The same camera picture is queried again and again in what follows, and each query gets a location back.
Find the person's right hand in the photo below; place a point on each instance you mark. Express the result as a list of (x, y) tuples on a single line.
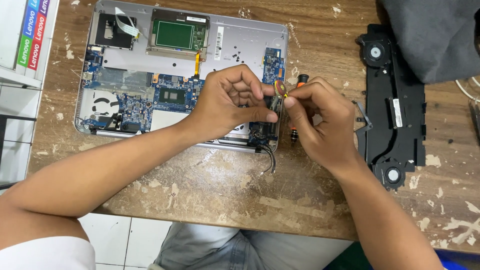
[(326, 127)]

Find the person's left hand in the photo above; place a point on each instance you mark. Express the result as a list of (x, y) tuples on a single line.
[(225, 108)]

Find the red coin cell battery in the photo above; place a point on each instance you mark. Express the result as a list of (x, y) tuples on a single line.
[(279, 89)]

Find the orange black screwdriver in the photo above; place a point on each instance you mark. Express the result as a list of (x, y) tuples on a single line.
[(302, 79)]

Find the small blue daughter board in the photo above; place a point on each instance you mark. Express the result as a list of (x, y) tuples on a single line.
[(273, 65)]

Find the opened silver laptop chassis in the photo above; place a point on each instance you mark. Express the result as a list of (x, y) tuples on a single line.
[(232, 41)]

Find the black dual fan heatsink assembly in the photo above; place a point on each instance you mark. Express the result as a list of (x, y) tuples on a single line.
[(393, 108)]

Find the blue laptop motherboard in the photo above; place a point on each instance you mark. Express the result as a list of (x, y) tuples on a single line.
[(150, 101)]

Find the green touchpad circuit board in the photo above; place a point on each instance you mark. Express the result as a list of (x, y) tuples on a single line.
[(178, 34)]

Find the blue object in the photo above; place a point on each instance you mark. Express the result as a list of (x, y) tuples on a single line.
[(348, 258)]

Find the person's grey jeans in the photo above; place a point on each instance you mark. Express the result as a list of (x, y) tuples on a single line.
[(232, 247)]

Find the grey cloth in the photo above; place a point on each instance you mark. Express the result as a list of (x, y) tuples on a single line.
[(435, 37)]

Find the white box with coloured labels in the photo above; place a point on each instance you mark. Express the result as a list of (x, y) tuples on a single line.
[(22, 37)]

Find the person's white sleeve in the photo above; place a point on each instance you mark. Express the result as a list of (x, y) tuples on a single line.
[(47, 255)]

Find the grey flat bracket strip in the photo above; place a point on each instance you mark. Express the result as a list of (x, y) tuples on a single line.
[(364, 114)]

